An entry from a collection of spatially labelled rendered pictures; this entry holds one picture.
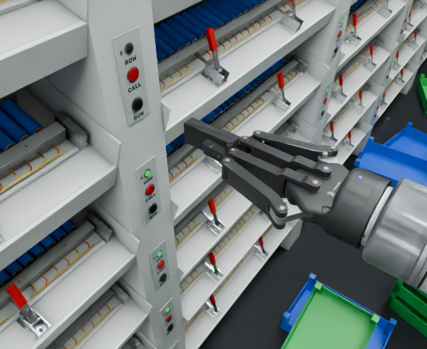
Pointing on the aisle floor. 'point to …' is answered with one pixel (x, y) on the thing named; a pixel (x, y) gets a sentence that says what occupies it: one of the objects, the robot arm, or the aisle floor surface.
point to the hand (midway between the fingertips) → (210, 140)
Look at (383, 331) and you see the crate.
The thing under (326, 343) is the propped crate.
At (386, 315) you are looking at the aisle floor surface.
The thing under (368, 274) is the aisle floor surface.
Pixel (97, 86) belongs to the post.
